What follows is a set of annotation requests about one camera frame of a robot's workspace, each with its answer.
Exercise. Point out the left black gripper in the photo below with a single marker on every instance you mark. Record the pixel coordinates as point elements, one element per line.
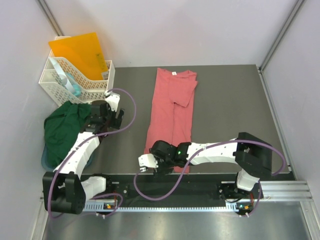
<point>115,122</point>

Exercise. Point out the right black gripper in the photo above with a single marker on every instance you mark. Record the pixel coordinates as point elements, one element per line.
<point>162,169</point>

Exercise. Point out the pink t shirt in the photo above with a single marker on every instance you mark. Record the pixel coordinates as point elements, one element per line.
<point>172,108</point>

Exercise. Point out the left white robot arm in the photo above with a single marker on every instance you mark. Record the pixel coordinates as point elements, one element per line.
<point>70,170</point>

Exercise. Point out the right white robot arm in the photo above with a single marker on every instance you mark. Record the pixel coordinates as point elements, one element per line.
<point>251,154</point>

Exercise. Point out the teal plastic basin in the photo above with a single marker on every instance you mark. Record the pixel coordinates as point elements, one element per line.
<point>50,167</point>

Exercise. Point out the green t shirt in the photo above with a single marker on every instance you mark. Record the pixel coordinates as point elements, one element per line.
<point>61,130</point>

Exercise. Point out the light blue items in organizer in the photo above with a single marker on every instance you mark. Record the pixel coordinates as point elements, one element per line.
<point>66,79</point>

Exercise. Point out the white perforated file organizer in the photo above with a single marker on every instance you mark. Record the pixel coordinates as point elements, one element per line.
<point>76,70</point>

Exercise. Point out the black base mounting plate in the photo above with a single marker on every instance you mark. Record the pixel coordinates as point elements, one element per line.
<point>187,190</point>

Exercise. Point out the orange plastic folder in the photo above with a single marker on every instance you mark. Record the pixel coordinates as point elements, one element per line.
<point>84,52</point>

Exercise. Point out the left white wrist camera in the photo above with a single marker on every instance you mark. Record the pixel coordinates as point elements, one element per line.
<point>112,99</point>

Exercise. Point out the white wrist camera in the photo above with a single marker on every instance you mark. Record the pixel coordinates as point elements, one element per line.
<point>112,99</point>
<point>147,161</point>

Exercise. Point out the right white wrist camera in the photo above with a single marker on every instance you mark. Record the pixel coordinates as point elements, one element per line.
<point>147,161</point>

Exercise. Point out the white slotted cable duct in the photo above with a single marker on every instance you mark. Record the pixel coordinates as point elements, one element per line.
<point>108,206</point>

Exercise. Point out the aluminium frame rail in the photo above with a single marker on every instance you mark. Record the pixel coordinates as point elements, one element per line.
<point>85,191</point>

